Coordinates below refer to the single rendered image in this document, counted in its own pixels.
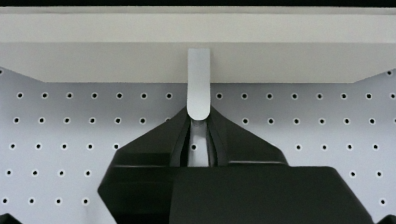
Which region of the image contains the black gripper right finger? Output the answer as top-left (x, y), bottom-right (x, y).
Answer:
top-left (206, 104), bottom-right (290, 166)

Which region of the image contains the grey perforated base plate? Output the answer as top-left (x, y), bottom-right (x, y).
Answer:
top-left (0, 67), bottom-right (396, 224)

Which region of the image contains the grey lab imager with drawer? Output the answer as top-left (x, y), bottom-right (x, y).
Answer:
top-left (0, 0), bottom-right (396, 126)

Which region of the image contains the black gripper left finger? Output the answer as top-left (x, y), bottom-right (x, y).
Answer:
top-left (107, 105), bottom-right (191, 169)

